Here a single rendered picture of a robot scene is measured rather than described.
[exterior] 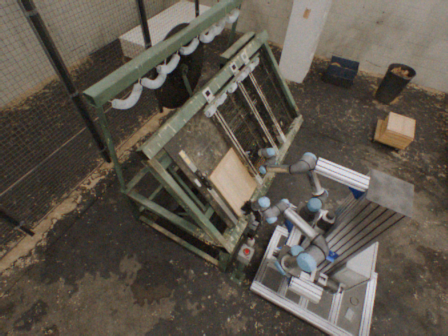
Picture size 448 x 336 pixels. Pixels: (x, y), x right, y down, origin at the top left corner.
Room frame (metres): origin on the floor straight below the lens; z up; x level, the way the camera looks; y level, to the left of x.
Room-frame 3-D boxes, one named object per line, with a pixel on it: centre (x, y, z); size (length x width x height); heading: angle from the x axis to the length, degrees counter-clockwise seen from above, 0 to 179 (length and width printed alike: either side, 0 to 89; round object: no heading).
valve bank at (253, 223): (1.19, -0.40, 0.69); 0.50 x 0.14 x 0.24; 154
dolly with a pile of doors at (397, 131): (3.36, -2.96, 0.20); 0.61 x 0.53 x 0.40; 155
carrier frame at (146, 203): (2.08, 0.04, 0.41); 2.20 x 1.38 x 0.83; 154
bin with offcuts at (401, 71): (4.61, -3.33, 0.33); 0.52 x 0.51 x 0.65; 155
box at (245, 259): (0.77, -0.27, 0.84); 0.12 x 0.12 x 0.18; 64
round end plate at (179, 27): (2.17, 0.46, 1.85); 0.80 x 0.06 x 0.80; 154
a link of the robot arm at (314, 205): (1.14, -0.85, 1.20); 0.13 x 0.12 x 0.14; 144
